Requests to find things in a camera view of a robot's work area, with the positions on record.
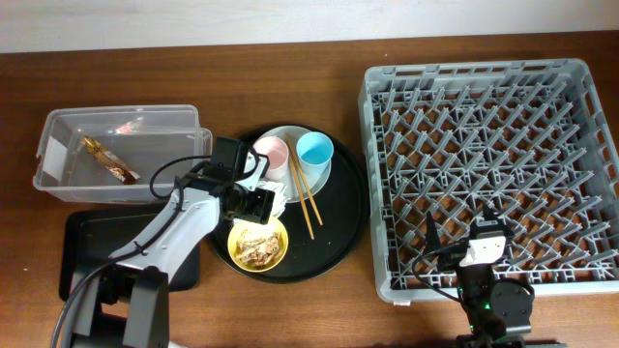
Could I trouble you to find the light blue plastic cup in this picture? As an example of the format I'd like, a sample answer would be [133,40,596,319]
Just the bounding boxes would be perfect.
[296,131,334,176]

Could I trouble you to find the black rectangular tray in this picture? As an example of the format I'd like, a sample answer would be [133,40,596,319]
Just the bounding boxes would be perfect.
[58,203,200,305]

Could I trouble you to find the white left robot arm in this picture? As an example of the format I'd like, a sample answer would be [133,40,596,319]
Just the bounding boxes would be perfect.
[50,159,275,347]

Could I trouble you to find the grey dishwasher rack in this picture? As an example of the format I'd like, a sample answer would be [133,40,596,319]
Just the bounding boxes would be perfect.
[358,58,618,305]

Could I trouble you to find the yellow bowl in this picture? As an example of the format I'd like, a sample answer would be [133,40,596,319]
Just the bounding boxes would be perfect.
[227,217,289,273]

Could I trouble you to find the grey round plate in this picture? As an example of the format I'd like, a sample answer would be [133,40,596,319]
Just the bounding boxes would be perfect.
[240,125,332,203]

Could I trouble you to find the food scraps and rice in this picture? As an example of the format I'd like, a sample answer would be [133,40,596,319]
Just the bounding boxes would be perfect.
[234,229,283,269]

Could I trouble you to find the white label on bin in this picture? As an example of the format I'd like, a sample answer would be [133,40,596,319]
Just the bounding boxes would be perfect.
[43,137,67,181]

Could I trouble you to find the gold brown snack wrapper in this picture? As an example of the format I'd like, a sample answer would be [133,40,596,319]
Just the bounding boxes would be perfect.
[82,135,140,185]

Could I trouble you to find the wooden chopstick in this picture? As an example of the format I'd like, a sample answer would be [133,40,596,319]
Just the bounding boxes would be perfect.
[284,133,314,240]
[292,151,323,225]

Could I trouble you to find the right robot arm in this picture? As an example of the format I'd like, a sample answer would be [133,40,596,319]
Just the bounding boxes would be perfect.
[411,207,535,348]

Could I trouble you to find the pink plastic cup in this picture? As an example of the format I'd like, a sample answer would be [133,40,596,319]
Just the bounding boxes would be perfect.
[253,136,289,181]

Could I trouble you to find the round black tray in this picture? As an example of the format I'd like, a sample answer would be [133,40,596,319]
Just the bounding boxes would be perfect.
[206,137,369,284]

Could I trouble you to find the white tissue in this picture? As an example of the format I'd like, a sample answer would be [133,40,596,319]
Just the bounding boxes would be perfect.
[257,181,288,218]

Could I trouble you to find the clear plastic waste bin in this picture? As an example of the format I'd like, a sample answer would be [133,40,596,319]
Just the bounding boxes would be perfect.
[33,104,214,204]

